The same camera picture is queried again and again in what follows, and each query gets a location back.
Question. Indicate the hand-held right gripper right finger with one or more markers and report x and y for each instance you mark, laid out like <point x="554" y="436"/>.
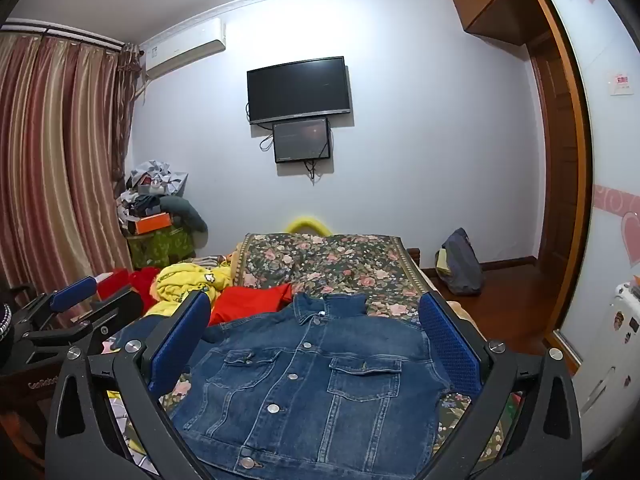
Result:
<point x="450" y="355"/>

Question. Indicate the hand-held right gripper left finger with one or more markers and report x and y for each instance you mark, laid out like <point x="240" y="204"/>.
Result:
<point x="181" y="340"/>

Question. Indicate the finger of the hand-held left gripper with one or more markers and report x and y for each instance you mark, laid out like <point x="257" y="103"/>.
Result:
<point x="74" y="293"/>
<point x="115" y="310"/>

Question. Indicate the blue denim jacket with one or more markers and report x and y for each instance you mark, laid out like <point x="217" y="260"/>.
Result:
<point x="300" y="385"/>

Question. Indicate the yellow fleece blanket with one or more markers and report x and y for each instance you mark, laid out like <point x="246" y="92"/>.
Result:
<point x="185" y="282"/>

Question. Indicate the green patterned cloth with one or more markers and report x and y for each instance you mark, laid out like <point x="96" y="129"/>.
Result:
<point x="160" y="247"/>

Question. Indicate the striped cloth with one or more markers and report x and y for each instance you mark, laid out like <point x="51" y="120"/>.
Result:
<point x="210" y="261"/>

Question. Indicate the grey bag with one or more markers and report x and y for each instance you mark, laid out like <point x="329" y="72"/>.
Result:
<point x="462" y="265"/>

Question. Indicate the beige plush blanket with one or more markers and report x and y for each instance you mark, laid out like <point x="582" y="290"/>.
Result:
<point x="232" y="262"/>

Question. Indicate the orange box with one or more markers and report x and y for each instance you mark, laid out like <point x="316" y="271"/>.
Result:
<point x="154" y="223"/>

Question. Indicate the pile of clutter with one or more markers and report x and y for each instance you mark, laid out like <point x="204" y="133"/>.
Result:
<point x="150" y="180"/>

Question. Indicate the striped pink curtain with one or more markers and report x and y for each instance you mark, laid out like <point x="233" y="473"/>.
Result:
<point x="50" y="160"/>

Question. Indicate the floral bedspread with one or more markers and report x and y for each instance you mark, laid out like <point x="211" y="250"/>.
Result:
<point x="340" y="265"/>

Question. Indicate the white appliance with stickers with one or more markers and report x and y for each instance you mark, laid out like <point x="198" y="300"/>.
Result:
<point x="625" y="310"/>

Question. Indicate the small black monitor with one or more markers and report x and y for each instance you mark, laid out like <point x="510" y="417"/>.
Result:
<point x="301" y="140"/>

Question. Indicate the white air conditioner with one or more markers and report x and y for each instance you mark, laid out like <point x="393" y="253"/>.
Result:
<point x="185" y="50"/>

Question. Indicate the wooden bed frame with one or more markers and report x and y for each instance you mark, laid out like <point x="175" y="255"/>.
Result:
<point x="415" y="260"/>

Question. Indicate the wooden door frame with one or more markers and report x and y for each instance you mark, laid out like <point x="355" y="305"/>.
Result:
<point x="567" y="185"/>

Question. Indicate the white curtain rail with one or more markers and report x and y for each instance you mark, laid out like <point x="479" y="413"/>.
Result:
<point x="60" y="35"/>

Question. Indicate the black wall television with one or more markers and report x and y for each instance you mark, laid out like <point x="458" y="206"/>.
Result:
<point x="299" y="89"/>

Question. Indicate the red and white wall sticker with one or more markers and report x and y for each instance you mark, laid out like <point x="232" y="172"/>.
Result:
<point x="620" y="82"/>

